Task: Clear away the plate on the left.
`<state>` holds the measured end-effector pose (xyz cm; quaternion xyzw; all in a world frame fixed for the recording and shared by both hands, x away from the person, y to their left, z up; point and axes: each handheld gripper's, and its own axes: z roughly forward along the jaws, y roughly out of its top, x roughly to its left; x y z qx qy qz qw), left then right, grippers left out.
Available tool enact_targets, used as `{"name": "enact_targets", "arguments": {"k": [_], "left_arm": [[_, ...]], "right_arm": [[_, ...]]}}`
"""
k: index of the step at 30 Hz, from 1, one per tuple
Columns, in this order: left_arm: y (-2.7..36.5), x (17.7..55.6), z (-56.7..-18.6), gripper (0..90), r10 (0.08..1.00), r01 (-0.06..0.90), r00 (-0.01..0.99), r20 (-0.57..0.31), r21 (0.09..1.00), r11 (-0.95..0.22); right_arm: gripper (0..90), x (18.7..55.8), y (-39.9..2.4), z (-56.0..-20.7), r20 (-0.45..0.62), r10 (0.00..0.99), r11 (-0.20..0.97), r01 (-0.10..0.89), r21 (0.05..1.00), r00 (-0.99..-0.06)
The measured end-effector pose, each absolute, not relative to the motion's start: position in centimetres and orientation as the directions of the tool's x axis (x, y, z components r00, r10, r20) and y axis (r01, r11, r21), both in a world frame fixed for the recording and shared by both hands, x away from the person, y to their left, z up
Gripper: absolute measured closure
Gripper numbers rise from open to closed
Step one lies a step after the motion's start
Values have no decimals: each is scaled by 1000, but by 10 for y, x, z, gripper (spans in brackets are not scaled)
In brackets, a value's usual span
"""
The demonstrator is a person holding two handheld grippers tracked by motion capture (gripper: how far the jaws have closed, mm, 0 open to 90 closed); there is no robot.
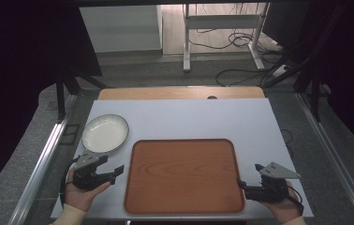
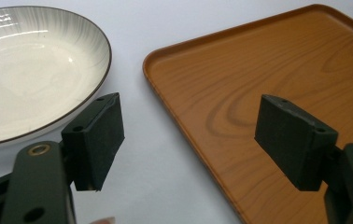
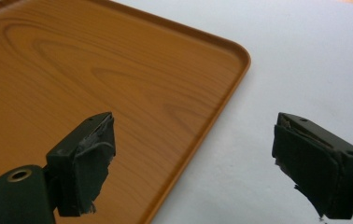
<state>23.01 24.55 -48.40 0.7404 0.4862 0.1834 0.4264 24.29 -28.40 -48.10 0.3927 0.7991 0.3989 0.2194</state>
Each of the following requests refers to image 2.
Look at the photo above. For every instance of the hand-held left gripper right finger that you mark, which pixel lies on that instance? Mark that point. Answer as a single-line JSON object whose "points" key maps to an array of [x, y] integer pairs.
{"points": [[296, 143]]}

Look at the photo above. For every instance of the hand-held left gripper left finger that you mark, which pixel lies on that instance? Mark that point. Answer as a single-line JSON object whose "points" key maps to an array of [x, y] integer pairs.
{"points": [[93, 146]]}

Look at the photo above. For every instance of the brown wood-grain tray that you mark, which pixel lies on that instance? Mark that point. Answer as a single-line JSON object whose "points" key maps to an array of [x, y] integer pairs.
{"points": [[258, 93]]}

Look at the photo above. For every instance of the white ceramic plate dark rim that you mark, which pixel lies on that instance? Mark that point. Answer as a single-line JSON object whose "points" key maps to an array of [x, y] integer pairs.
{"points": [[25, 77]]}

